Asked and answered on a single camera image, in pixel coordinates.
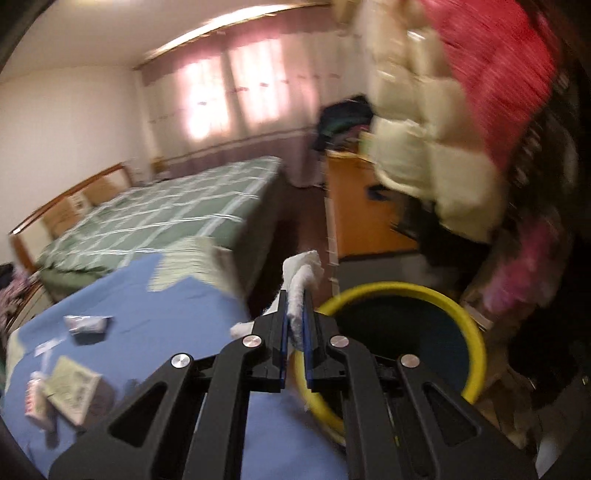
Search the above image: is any red garment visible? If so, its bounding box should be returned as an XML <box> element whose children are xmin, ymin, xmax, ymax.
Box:
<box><xmin>414</xmin><ymin>0</ymin><xmax>563</xmax><ymax>172</ymax></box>

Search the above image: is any bed with green plaid duvet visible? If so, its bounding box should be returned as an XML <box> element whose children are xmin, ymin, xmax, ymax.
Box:
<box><xmin>35</xmin><ymin>155</ymin><xmax>287</xmax><ymax>302</ymax></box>

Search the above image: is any yellow rimmed trash bin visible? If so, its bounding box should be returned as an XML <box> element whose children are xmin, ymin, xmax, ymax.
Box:
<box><xmin>288</xmin><ymin>282</ymin><xmax>488</xmax><ymax>446</ymax></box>

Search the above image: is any brown pillow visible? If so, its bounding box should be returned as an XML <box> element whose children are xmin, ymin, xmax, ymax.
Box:
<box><xmin>87</xmin><ymin>176</ymin><xmax>122</xmax><ymax>205</ymax></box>
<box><xmin>43</xmin><ymin>196</ymin><xmax>89</xmax><ymax>234</ymax></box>

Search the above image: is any white paper towel wad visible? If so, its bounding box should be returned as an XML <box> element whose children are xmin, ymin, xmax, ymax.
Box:
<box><xmin>229</xmin><ymin>250</ymin><xmax>323</xmax><ymax>352</ymax></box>

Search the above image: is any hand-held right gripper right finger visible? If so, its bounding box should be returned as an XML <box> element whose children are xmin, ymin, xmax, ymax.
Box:
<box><xmin>303</xmin><ymin>289</ymin><xmax>539</xmax><ymax>480</ymax></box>

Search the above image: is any wooden headboard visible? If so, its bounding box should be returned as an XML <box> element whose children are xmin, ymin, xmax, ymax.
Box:
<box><xmin>8</xmin><ymin>161</ymin><xmax>135</xmax><ymax>278</ymax></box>

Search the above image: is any pink fluffy garment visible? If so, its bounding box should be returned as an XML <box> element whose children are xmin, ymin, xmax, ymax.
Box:
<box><xmin>479</xmin><ymin>216</ymin><xmax>570</xmax><ymax>320</ymax></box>

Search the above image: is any orange wooden cabinet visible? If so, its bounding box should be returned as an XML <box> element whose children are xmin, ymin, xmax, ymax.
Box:
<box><xmin>322</xmin><ymin>147</ymin><xmax>422</xmax><ymax>265</ymax></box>

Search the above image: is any pink and white curtain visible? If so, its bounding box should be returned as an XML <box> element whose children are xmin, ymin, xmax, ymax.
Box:
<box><xmin>133</xmin><ymin>13</ymin><xmax>371</xmax><ymax>191</ymax></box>

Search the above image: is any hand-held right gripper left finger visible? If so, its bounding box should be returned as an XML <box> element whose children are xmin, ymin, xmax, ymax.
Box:
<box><xmin>48</xmin><ymin>291</ymin><xmax>290</xmax><ymax>480</ymax></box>

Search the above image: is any cream puffy jacket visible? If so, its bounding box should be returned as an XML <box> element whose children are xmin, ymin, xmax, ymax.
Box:
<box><xmin>332</xmin><ymin>0</ymin><xmax>509</xmax><ymax>244</ymax></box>

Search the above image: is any white supplement bottle red label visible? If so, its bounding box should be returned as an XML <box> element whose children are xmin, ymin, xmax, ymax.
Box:
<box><xmin>23</xmin><ymin>368</ymin><xmax>54</xmax><ymax>433</ymax></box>

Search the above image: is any crumpled silver wrapper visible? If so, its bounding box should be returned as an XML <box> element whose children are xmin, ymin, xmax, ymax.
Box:
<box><xmin>63</xmin><ymin>314</ymin><xmax>113</xmax><ymax>347</ymax></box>

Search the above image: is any heap of dark clothes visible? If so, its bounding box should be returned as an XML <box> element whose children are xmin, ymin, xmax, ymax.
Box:
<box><xmin>313</xmin><ymin>94</ymin><xmax>378</xmax><ymax>154</ymax></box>

